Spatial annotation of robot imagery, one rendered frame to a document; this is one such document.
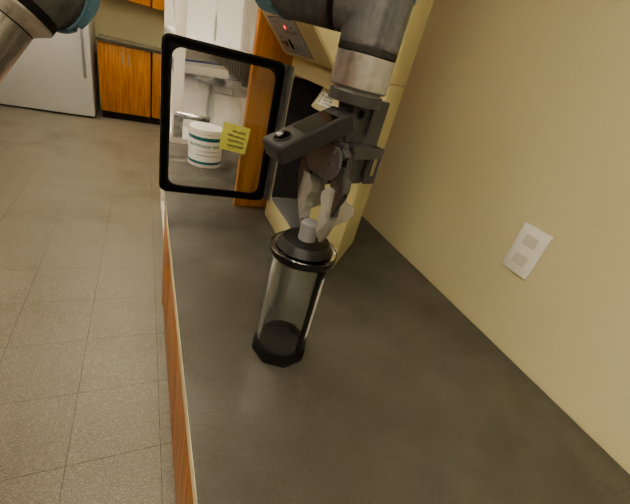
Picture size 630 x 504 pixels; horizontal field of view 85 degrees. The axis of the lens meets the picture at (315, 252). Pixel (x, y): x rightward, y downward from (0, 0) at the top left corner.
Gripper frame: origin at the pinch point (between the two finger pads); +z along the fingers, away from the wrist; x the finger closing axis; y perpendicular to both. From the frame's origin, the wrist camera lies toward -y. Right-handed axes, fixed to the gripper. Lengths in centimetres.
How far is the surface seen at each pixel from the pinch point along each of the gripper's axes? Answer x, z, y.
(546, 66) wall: 2, -32, 58
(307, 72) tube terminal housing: 40, -19, 24
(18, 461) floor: 62, 120, -48
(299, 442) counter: -17.3, 25.9, -7.3
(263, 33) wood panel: 59, -24, 21
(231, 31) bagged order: 145, -23, 54
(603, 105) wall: -13, -28, 54
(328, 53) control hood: 22.4, -23.6, 14.4
